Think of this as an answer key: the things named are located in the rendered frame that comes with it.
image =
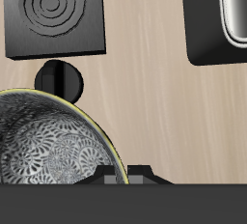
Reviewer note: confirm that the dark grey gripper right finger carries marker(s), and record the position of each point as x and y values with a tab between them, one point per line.
141	174

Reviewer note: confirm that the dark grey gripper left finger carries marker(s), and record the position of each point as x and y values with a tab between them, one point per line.
106	175

